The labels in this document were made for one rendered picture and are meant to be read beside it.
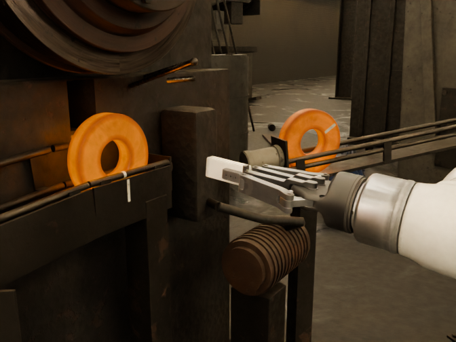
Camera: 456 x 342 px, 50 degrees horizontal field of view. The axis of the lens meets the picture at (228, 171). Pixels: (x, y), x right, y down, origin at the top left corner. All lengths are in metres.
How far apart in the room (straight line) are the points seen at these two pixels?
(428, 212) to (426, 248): 0.04
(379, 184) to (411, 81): 2.85
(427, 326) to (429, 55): 1.94
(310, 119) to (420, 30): 2.32
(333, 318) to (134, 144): 1.15
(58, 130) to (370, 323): 1.30
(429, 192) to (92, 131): 0.52
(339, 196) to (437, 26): 2.82
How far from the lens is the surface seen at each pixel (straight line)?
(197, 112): 0.99
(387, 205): 0.58
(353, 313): 1.87
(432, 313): 1.96
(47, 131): 0.86
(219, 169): 0.72
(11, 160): 0.82
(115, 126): 0.85
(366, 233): 0.60
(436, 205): 0.57
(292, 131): 1.14
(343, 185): 0.61
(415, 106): 3.43
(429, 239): 0.57
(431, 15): 3.37
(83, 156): 0.82
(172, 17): 0.90
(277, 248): 1.05
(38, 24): 0.74
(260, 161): 1.10
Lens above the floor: 0.92
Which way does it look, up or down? 14 degrees down
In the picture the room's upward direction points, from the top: straight up
